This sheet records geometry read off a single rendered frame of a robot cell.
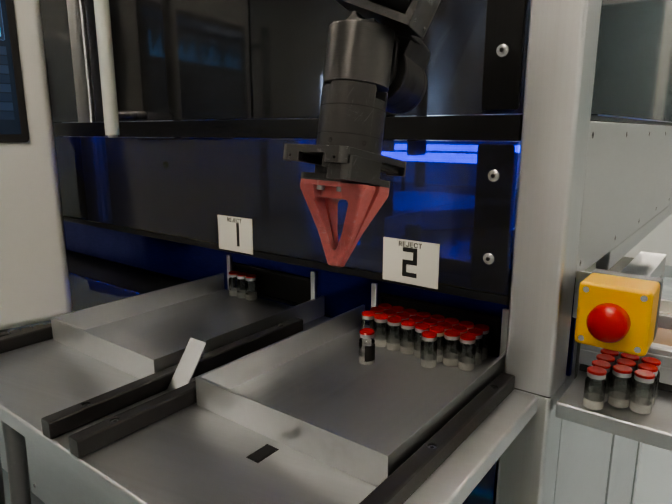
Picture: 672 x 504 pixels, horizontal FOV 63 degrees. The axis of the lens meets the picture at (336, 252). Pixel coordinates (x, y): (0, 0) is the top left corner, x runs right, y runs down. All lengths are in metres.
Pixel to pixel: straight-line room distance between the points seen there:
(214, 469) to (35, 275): 0.80
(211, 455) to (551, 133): 0.49
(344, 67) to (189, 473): 0.39
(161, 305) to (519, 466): 0.64
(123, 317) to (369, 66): 0.67
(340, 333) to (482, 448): 0.34
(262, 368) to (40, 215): 0.67
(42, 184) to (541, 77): 0.96
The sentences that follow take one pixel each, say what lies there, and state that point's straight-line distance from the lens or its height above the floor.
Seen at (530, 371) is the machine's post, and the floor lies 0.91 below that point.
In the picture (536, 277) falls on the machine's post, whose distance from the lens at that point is 0.68.
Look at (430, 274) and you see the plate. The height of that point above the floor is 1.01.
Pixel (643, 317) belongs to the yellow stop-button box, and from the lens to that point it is 0.65.
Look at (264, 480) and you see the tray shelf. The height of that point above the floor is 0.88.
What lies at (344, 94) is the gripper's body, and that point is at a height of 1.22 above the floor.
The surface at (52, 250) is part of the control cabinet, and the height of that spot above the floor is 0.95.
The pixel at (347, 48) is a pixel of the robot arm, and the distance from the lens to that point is 0.47.
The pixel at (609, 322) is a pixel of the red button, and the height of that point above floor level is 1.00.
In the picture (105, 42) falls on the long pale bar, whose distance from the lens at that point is 1.10.
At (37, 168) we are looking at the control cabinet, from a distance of 1.25.
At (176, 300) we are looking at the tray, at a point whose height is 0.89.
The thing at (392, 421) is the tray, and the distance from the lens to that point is 0.63.
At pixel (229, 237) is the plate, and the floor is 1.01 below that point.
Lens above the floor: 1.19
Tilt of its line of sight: 12 degrees down
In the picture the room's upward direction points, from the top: straight up
